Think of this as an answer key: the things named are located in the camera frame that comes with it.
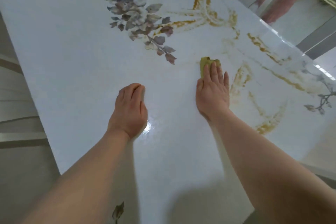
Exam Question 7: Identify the person's left forearm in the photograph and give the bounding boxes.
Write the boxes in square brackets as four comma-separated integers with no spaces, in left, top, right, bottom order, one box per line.
[21,127,140,224]

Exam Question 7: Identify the person's right hand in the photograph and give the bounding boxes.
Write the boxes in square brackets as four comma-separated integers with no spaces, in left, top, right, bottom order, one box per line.
[195,61,231,122]

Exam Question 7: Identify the person's right forearm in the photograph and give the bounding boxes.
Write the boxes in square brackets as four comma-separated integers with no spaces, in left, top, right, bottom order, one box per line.
[207,109,336,224]

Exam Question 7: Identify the yellow-green cleaning cloth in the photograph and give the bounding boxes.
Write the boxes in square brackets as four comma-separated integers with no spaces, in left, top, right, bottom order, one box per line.
[200,57,221,79]

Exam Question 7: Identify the person's left hand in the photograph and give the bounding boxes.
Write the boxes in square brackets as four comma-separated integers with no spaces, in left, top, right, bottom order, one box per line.
[107,83,148,140]

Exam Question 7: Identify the yellow-brown sauce smear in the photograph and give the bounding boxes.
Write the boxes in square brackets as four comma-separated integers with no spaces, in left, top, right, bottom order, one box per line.
[153,0,307,135]

